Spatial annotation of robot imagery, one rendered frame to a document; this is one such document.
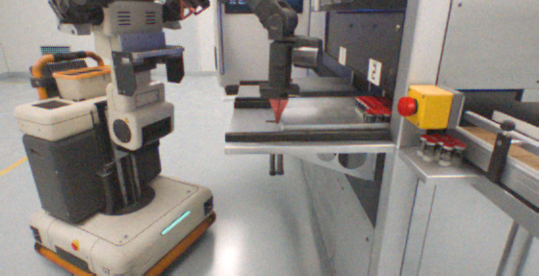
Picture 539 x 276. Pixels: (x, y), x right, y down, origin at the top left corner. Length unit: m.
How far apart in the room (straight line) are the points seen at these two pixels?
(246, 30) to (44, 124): 0.97
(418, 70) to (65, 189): 1.39
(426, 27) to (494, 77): 0.20
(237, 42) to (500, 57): 1.17
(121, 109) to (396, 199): 1.02
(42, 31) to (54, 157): 6.00
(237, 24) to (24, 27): 6.25
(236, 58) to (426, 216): 1.16
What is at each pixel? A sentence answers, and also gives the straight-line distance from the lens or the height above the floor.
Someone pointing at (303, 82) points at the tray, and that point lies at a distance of 1.35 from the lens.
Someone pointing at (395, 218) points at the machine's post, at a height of 0.68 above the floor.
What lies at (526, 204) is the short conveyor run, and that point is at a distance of 0.66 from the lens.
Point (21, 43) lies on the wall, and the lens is 7.69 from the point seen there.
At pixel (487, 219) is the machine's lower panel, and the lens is 1.00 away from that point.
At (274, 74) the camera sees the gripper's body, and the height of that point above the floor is 1.03.
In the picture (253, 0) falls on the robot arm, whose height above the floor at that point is 1.20.
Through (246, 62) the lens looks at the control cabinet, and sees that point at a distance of 1.66.
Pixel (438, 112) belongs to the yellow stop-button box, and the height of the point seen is 0.99.
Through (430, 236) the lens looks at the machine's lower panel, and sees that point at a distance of 0.96.
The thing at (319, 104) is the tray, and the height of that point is 0.89.
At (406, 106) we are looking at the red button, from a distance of 0.66.
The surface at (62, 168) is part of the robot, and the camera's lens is 1.53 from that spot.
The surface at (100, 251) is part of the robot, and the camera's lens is 1.51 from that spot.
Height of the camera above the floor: 1.17
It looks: 20 degrees down
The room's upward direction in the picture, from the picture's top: straight up
